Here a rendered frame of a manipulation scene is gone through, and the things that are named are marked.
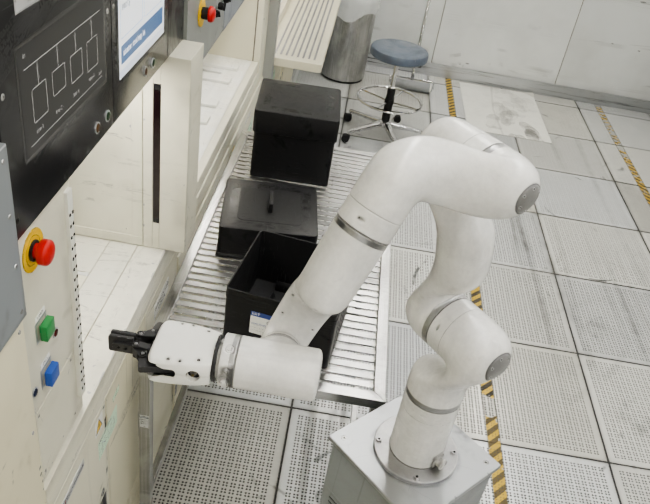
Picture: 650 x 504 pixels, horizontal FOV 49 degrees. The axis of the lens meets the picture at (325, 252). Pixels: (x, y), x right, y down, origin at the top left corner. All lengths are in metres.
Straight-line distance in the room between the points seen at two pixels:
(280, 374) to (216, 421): 1.56
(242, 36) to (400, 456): 2.07
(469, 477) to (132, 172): 1.07
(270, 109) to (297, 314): 1.33
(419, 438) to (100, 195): 0.99
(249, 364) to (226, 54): 2.26
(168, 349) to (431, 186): 0.47
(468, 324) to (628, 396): 1.99
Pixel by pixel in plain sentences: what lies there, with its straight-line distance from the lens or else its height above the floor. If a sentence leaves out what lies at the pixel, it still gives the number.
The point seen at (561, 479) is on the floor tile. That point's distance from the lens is 2.83.
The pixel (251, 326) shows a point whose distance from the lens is 1.77.
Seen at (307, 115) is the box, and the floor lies 1.01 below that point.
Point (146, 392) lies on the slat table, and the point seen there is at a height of 0.65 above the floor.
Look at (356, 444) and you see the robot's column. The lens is 1.65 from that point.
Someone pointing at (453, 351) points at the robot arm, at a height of 1.13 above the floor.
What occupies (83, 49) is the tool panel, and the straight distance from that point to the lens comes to 1.19.
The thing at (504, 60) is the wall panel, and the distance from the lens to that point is 6.01.
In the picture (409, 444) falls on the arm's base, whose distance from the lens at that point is 1.58.
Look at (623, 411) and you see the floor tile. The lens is 3.21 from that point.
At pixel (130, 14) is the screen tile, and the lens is 1.39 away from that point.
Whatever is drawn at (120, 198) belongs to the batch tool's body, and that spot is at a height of 1.00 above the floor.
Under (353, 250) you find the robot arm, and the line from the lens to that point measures 1.03.
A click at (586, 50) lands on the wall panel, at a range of 6.09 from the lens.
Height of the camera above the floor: 2.00
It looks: 35 degrees down
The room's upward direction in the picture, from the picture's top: 10 degrees clockwise
